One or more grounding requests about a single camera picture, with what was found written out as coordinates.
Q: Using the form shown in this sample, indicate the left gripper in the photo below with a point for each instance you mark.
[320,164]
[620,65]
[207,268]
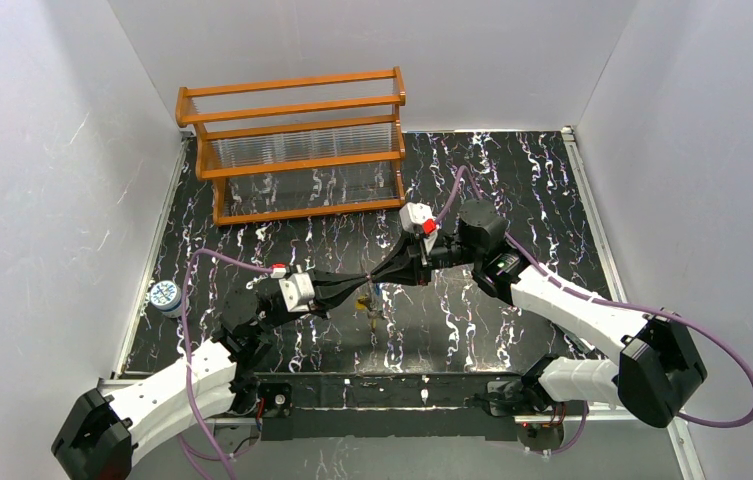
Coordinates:
[317,291]

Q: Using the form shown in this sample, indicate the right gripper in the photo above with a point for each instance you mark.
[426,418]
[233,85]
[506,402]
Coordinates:
[424,258]

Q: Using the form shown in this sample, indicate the silver keyring holder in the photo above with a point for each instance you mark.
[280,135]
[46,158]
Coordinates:
[370,301]

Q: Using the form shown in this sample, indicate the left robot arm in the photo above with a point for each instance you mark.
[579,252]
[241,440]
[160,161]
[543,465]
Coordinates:
[105,435]

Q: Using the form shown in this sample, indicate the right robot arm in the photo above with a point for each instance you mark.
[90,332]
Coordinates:
[651,366]

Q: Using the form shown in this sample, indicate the orange wooden shelf rack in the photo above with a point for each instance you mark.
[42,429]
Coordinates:
[300,147]

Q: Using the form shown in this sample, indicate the blue white tape roll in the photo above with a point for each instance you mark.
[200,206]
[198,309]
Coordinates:
[166,297]

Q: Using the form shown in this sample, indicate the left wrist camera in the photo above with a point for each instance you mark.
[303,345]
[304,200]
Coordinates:
[296,287]

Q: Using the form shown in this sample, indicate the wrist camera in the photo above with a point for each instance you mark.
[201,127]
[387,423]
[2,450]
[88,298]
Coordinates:
[418,219]
[296,287]

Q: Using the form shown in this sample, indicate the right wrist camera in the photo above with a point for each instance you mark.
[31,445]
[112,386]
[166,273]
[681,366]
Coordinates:
[418,219]

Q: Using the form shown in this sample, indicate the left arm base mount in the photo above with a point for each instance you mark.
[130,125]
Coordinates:
[263,397]

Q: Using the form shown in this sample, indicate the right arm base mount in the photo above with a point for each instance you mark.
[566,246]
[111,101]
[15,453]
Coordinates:
[513,398]

